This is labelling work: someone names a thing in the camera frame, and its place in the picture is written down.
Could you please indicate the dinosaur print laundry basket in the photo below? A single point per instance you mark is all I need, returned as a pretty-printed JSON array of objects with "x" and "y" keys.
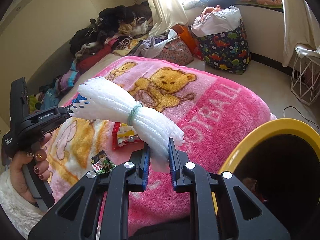
[{"x": 228, "y": 51}]

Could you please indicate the white foam net bundle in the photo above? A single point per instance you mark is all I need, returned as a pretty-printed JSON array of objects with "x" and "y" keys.
[{"x": 108, "y": 101}]

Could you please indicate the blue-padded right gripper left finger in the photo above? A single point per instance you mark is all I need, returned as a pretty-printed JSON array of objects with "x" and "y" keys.
[{"x": 138, "y": 180}]

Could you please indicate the yellow-rimmed trash bin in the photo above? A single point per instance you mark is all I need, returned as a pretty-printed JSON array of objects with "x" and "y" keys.
[{"x": 279, "y": 162}]

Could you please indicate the floral pink cushion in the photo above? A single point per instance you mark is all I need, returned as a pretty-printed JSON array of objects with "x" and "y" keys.
[{"x": 177, "y": 52}]

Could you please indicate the white bag in basket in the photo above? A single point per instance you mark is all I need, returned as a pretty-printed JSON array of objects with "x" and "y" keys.
[{"x": 215, "y": 20}]

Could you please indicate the white wire side table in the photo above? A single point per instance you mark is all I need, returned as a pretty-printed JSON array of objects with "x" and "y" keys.
[{"x": 305, "y": 74}]

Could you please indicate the cream curtain left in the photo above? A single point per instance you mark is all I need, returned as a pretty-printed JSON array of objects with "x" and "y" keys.
[{"x": 166, "y": 14}]

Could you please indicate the small green black wrapper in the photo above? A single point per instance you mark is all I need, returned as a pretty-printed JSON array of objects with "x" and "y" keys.
[{"x": 101, "y": 163}]

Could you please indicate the blue fingers of the left gripper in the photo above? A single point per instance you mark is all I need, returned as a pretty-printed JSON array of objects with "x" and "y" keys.
[{"x": 79, "y": 102}]

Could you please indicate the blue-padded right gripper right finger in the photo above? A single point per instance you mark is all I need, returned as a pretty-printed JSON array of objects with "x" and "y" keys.
[{"x": 182, "y": 170}]

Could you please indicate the white fleece sleeve forearm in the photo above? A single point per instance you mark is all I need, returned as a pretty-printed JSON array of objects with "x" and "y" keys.
[{"x": 23, "y": 215}]

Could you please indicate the pink bear fleece blanket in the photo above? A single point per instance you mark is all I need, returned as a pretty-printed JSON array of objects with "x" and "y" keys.
[{"x": 214, "y": 113}]

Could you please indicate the cream curtain right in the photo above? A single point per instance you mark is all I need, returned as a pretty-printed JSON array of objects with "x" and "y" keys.
[{"x": 300, "y": 26}]

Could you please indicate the pile of clothes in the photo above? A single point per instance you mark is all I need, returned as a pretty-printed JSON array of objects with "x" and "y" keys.
[{"x": 116, "y": 30}]

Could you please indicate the orange bag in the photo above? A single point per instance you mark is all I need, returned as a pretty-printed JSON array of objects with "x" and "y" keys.
[{"x": 187, "y": 38}]

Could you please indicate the cream curtain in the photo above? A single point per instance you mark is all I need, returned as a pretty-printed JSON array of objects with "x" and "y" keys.
[
  {"x": 300, "y": 26},
  {"x": 166, "y": 14}
]

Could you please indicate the white yellow snack bag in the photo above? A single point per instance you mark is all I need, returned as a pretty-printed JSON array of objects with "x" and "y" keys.
[{"x": 123, "y": 135}]

